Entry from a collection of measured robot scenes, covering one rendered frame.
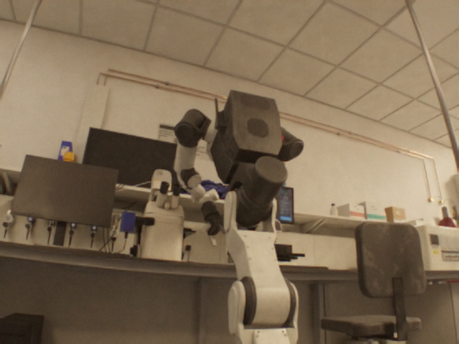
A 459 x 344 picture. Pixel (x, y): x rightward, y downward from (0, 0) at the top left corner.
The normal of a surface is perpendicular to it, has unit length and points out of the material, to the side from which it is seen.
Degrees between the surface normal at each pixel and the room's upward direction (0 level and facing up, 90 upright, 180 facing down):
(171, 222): 90
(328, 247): 90
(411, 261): 90
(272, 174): 70
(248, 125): 85
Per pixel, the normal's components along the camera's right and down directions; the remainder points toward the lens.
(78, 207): 0.37, -0.39
